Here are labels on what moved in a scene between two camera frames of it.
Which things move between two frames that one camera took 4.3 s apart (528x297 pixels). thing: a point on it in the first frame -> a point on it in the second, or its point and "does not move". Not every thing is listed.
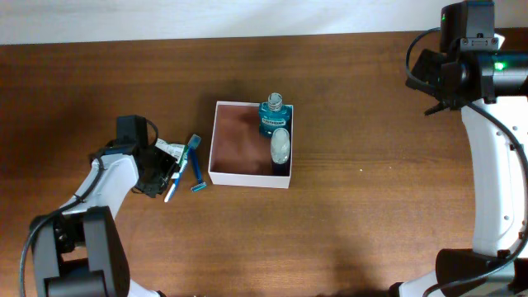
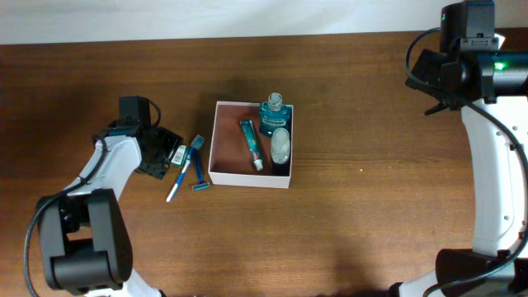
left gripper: x=153 y=189 -> x=172 y=139
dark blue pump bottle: x=280 y=145 does not move
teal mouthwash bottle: x=273 y=115 does not move
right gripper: x=426 y=69 does not move
